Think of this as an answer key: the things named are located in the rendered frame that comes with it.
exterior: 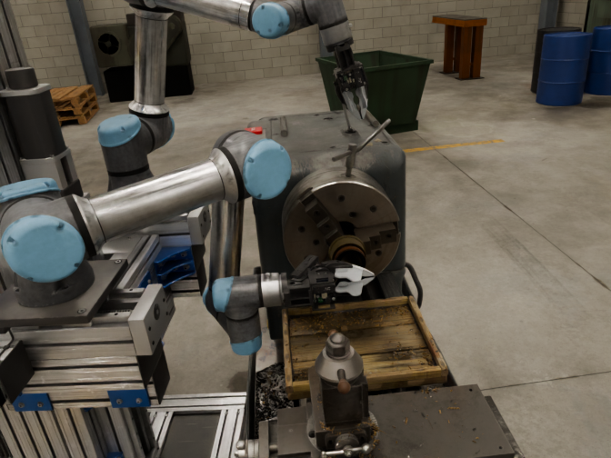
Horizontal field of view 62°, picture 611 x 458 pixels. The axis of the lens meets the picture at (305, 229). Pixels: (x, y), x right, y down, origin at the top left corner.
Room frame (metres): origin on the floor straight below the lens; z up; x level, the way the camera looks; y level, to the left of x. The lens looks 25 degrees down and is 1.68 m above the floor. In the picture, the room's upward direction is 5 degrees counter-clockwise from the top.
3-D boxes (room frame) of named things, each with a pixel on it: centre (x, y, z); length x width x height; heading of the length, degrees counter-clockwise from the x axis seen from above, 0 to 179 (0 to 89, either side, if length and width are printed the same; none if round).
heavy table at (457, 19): (9.93, -3.10, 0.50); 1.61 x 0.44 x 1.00; 5
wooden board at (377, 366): (1.00, -0.10, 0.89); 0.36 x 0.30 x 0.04; 92
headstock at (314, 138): (1.65, -0.06, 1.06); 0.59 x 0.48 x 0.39; 2
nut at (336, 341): (0.65, -0.04, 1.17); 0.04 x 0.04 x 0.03
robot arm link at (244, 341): (0.99, 0.17, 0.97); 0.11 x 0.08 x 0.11; 30
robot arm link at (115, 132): (1.42, 0.49, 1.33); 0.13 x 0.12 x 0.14; 163
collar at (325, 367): (0.65, -0.04, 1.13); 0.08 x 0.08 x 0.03
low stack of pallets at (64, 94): (8.57, 3.82, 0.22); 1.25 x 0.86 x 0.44; 7
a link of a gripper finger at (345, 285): (0.98, -0.10, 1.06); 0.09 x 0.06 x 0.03; 92
